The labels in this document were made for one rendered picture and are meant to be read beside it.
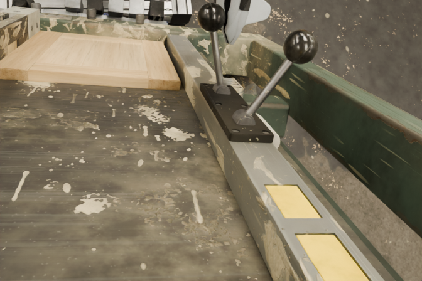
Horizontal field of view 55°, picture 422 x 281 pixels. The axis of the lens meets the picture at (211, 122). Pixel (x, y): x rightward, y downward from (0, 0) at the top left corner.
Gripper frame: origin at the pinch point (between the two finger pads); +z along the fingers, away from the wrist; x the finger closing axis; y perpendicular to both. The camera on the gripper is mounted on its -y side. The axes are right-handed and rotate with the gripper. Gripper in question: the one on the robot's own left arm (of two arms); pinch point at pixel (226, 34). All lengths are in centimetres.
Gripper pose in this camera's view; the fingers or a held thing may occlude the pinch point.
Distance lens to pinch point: 56.6
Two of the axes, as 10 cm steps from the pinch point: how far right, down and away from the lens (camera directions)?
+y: 8.5, -0.8, 5.2
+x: -5.1, -3.5, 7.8
